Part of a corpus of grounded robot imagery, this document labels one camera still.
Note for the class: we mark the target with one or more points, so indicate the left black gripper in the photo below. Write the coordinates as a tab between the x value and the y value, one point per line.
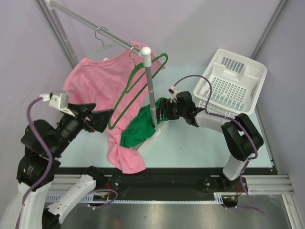
100	118

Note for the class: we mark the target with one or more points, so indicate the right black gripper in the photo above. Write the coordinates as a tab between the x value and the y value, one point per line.
165	104

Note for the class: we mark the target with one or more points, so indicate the green t shirt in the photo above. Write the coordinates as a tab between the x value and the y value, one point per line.
139	129

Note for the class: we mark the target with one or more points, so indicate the pink t shirt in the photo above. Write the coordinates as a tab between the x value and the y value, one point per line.
102	83

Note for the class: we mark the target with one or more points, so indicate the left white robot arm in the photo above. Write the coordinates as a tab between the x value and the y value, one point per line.
36	170

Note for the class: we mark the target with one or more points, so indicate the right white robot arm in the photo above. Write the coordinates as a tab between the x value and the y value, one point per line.
242	138

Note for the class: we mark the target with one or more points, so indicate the white plastic basket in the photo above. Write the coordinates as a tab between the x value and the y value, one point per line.
235	82

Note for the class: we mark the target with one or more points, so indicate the grey clothes rack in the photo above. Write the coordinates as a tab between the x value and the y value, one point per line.
151	67

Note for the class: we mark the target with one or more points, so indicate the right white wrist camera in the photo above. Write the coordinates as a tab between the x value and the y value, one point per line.
173	92

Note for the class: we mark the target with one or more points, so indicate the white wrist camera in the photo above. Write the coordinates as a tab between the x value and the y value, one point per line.
173	92
60	101

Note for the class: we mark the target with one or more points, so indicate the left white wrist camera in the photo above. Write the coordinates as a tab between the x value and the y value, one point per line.
60	101

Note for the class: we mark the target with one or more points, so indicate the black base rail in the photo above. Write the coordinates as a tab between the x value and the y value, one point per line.
175	184

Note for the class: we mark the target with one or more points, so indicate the light green wire hanger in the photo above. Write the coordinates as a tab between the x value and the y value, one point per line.
104	47

